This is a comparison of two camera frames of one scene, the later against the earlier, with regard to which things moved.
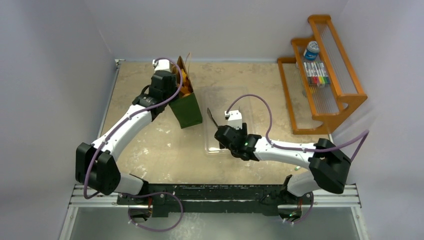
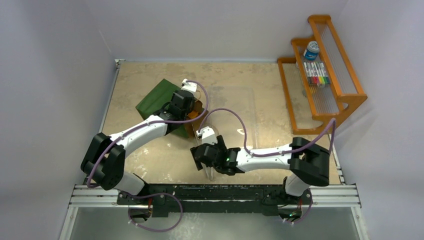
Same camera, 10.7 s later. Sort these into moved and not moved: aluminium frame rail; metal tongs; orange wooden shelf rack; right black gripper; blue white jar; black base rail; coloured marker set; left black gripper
Moved: left black gripper; right black gripper; metal tongs
Not moved: blue white jar; coloured marker set; black base rail; aluminium frame rail; orange wooden shelf rack
